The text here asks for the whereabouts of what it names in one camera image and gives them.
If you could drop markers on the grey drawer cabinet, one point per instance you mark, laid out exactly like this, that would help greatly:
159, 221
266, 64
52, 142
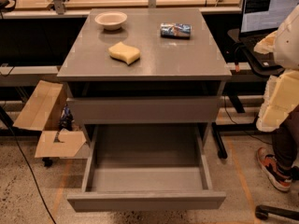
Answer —
175, 80

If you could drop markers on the open grey middle drawer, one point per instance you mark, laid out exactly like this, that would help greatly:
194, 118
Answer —
146, 167

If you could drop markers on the yellow wavy sponge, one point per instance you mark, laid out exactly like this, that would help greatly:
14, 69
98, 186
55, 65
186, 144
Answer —
125, 53

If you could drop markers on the white paper bowl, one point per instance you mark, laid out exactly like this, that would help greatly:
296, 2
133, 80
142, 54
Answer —
111, 20

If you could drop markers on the open cardboard box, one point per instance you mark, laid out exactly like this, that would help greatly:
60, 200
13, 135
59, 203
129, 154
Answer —
42, 112

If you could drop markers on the open black laptop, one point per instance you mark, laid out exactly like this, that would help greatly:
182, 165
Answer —
259, 19

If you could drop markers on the orange white sneaker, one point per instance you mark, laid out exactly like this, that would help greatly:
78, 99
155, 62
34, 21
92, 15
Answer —
279, 178

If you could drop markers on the black headphones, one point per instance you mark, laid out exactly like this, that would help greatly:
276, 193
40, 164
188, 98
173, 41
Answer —
7, 5

